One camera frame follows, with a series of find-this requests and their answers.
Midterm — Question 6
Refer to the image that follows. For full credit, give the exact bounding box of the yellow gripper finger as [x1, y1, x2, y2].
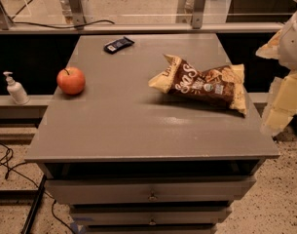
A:
[260, 71, 297, 137]
[255, 30, 281, 59]

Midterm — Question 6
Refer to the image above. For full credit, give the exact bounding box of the brown chip bag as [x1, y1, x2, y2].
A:
[148, 55, 247, 116]

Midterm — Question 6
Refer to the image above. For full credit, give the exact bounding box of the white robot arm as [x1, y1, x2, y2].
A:
[256, 11, 297, 137]

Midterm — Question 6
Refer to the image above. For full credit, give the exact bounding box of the blueberry rxbar wrapper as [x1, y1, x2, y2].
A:
[103, 36, 134, 55]

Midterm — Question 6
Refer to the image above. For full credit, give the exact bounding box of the grey drawer cabinet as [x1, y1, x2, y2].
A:
[26, 34, 278, 234]

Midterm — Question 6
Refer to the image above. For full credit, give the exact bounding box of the red apple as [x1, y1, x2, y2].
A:
[56, 67, 86, 96]

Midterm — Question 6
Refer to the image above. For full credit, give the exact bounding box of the upper grey drawer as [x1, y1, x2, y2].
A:
[46, 175, 256, 205]

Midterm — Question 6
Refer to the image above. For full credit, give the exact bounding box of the grey drawer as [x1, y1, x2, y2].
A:
[46, 175, 256, 205]
[70, 207, 232, 225]

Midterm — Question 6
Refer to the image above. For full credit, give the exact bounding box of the lower grey drawer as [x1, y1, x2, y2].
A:
[70, 207, 232, 225]

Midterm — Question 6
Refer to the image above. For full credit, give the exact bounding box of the white pump bottle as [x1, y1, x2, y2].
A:
[3, 71, 29, 104]

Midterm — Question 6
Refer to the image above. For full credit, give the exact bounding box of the right metal bracket post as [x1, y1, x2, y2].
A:
[175, 0, 205, 29]

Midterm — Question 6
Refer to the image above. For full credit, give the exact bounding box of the metal bracket post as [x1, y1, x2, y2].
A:
[175, 0, 205, 29]
[59, 0, 86, 29]

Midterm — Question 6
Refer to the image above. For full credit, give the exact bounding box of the left metal bracket post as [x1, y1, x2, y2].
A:
[59, 0, 86, 29]

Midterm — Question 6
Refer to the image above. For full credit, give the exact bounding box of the black cable on ledge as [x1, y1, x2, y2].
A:
[11, 19, 116, 30]

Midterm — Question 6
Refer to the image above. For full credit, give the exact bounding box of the black floor cable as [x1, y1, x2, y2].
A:
[0, 134, 78, 234]

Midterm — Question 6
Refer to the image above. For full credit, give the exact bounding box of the black floor rail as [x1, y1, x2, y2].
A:
[20, 175, 47, 234]

